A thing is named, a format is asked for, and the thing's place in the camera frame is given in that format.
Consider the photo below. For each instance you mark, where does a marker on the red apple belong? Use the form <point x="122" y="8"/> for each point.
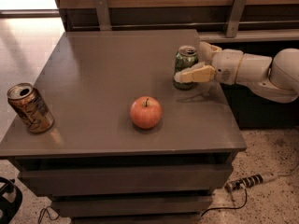
<point x="145" y="112"/>

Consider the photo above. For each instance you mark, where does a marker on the right metal bracket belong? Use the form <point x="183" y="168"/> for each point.
<point x="232" y="24"/>

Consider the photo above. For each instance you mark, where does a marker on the black chair base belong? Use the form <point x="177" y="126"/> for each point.
<point x="10" y="200"/>

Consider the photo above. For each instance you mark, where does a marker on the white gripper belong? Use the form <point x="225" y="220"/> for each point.
<point x="226" y="66"/>

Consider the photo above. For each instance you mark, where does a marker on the grey drawer cabinet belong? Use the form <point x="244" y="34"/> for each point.
<point x="94" y="164"/>

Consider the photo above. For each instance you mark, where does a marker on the orange soda can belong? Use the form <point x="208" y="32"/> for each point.
<point x="28" y="103"/>

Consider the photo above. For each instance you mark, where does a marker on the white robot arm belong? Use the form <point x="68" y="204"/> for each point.
<point x="275" y="79"/>

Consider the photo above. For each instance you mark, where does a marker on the left metal bracket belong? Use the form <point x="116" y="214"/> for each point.
<point x="103" y="15"/>

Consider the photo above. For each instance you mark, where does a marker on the metal bracket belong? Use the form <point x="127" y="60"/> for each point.
<point x="232" y="24"/>
<point x="103" y="15"/>

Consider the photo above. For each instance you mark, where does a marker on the green soda can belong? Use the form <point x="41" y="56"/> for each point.
<point x="186" y="57"/>

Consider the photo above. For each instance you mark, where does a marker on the white power strip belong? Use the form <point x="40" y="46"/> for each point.
<point x="250" y="181"/>

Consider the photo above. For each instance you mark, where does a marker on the wooden wall shelf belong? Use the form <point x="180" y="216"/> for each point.
<point x="262" y="20"/>

